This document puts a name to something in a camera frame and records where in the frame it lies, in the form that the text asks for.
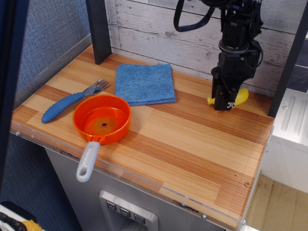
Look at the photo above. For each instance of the orange toy pan grey handle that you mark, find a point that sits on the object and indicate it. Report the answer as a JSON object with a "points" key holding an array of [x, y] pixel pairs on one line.
{"points": [[100, 120]]}

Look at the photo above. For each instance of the blue folded rag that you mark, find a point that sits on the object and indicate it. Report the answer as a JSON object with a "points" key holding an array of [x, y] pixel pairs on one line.
{"points": [[145, 84]]}

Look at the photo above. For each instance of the clear acrylic table guard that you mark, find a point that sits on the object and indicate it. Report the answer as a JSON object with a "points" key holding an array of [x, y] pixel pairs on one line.
{"points": [[176, 159]]}

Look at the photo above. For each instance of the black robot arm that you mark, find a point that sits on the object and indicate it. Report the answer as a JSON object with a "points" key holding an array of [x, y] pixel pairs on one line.
{"points": [[240, 20]]}

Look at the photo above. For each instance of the white grooved side unit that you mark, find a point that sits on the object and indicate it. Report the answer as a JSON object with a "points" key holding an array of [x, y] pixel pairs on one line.
{"points": [[286, 156]]}

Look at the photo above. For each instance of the dark left vertical post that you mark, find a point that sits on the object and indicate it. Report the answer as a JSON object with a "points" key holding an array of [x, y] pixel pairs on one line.
{"points": [[99, 30]]}

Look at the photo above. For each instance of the blue handled metal fork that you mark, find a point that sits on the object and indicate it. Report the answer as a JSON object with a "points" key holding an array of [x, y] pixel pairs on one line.
{"points": [[57, 108]]}

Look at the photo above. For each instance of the silver dispenser panel with buttons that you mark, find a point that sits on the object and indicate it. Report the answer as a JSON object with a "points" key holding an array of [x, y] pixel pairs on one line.
{"points": [[121, 214]]}

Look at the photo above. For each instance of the grey toy fridge cabinet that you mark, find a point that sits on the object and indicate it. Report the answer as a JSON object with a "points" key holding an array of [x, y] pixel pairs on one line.
{"points": [[84, 199]]}

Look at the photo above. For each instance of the yellow toy banana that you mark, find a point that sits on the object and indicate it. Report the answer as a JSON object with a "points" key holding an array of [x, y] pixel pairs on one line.
{"points": [[241, 97]]}

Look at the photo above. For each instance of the dark right vertical post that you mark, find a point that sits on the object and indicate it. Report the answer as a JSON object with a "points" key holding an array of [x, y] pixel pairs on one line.
{"points": [[290, 63]]}

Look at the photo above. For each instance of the dark vertical post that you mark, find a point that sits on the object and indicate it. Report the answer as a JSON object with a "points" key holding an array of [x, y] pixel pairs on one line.
{"points": [[99, 30], [290, 63]]}

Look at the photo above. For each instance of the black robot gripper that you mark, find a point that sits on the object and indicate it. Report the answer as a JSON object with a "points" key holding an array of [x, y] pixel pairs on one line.
{"points": [[235, 66]]}

